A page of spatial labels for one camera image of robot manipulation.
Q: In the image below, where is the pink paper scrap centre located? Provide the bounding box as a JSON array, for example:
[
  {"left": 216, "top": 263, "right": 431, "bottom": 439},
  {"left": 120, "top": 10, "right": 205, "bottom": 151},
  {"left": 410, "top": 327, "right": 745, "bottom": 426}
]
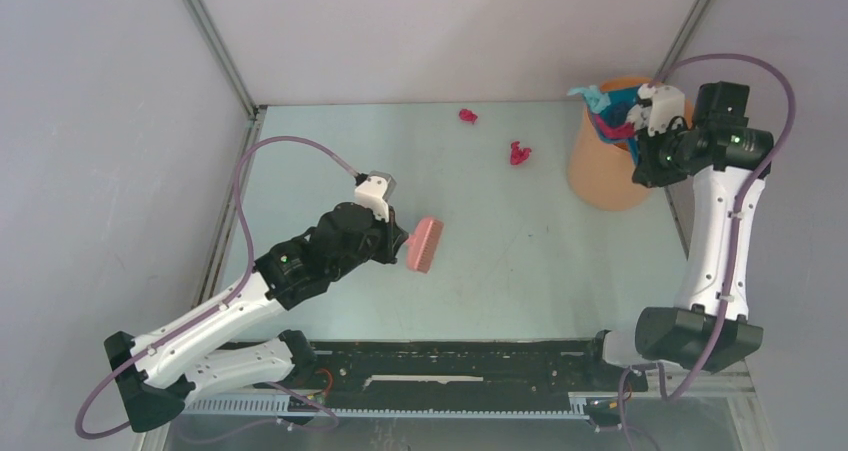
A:
[{"left": 590, "top": 114, "right": 636, "bottom": 143}]

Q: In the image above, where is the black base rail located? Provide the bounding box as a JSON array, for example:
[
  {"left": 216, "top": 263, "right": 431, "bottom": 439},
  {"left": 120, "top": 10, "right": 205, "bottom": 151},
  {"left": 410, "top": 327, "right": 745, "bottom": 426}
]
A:
[{"left": 282, "top": 339, "right": 648, "bottom": 416}]

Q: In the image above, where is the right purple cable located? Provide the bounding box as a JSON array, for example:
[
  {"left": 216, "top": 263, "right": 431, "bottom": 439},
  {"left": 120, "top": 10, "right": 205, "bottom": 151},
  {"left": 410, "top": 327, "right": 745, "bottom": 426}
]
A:
[{"left": 619, "top": 53, "right": 798, "bottom": 451}]

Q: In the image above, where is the pink paper scrap far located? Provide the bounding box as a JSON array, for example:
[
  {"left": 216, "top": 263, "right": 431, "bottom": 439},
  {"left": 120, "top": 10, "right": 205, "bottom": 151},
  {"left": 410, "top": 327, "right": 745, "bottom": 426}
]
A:
[{"left": 458, "top": 108, "right": 478, "bottom": 124}]

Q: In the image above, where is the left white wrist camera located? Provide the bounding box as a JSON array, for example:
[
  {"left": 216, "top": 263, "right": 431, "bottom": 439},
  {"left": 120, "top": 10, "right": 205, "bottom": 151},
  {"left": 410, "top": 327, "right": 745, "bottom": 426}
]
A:
[{"left": 353, "top": 171, "right": 396, "bottom": 222}]

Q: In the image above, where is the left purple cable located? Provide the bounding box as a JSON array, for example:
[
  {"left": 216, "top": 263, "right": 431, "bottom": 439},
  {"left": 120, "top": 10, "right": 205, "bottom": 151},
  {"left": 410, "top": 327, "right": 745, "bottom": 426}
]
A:
[{"left": 74, "top": 136, "right": 362, "bottom": 440}]

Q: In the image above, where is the blue plastic dustpan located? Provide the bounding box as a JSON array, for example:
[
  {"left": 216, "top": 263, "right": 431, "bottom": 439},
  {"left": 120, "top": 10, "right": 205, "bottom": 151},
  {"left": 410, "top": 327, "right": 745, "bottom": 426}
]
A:
[{"left": 587, "top": 83, "right": 641, "bottom": 164}]

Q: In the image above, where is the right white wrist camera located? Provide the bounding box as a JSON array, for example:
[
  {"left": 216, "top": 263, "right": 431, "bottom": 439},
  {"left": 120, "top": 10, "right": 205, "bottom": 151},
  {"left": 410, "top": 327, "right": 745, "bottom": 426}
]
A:
[{"left": 626, "top": 83, "right": 686, "bottom": 137}]

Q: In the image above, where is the orange plastic bucket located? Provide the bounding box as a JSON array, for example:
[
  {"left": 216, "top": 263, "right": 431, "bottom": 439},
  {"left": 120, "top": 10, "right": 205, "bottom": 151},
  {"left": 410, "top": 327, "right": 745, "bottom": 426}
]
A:
[{"left": 567, "top": 77, "right": 693, "bottom": 211}]

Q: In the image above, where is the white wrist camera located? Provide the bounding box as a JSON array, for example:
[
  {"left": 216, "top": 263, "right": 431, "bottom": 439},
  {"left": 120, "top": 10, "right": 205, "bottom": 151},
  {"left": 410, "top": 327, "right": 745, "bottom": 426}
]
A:
[
  {"left": 353, "top": 171, "right": 396, "bottom": 222},
  {"left": 626, "top": 83, "right": 686, "bottom": 137}
]

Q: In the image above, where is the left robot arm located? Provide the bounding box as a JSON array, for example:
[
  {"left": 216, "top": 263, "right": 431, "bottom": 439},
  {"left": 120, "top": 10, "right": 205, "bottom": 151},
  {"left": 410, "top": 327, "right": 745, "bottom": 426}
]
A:
[{"left": 104, "top": 202, "right": 415, "bottom": 433}]

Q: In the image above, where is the aluminium frame post right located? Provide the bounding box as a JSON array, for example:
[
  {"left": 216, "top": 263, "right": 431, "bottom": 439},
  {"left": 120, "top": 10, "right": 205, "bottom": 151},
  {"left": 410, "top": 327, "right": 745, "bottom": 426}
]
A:
[{"left": 654, "top": 0, "right": 713, "bottom": 80}]

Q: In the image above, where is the pink paper scrap right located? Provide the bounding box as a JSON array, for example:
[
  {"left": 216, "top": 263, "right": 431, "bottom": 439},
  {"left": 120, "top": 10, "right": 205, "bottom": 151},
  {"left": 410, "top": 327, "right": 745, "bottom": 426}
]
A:
[{"left": 509, "top": 141, "right": 532, "bottom": 166}]

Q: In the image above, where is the aluminium frame post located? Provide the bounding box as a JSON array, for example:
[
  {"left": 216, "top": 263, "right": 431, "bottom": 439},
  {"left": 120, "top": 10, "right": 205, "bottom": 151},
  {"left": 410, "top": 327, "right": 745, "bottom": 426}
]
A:
[
  {"left": 183, "top": 0, "right": 259, "bottom": 120},
  {"left": 654, "top": 0, "right": 713, "bottom": 80}
]

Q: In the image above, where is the cyan paper scrap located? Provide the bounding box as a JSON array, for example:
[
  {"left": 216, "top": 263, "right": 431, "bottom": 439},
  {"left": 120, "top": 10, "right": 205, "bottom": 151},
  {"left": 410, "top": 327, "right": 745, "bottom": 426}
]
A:
[{"left": 567, "top": 85, "right": 611, "bottom": 114}]

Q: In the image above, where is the purple cable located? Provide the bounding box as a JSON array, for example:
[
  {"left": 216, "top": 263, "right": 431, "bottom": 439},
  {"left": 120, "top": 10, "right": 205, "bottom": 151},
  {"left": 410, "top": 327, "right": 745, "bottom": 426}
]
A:
[
  {"left": 74, "top": 136, "right": 362, "bottom": 440},
  {"left": 619, "top": 53, "right": 798, "bottom": 451}
]

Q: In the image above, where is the pink plastic brush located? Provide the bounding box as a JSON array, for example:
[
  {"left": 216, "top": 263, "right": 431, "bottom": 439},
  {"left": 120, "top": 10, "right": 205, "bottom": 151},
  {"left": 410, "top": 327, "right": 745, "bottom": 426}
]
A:
[{"left": 406, "top": 217, "right": 444, "bottom": 274}]

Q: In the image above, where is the aluminium frame post left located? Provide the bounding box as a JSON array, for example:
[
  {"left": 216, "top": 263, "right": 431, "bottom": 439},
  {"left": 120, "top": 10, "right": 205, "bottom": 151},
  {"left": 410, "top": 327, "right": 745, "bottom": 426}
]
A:
[{"left": 183, "top": 0, "right": 259, "bottom": 120}]

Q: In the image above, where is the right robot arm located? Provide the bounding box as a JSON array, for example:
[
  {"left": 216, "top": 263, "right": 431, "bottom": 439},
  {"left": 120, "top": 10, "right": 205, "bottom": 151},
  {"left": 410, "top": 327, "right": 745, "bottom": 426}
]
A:
[{"left": 581, "top": 82, "right": 775, "bottom": 389}]

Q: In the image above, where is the pink paper scrap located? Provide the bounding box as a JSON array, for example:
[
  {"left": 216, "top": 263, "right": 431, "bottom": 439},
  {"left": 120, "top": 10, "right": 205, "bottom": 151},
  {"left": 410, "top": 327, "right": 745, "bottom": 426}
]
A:
[
  {"left": 458, "top": 108, "right": 478, "bottom": 124},
  {"left": 509, "top": 141, "right": 532, "bottom": 166},
  {"left": 590, "top": 114, "right": 636, "bottom": 143}
]

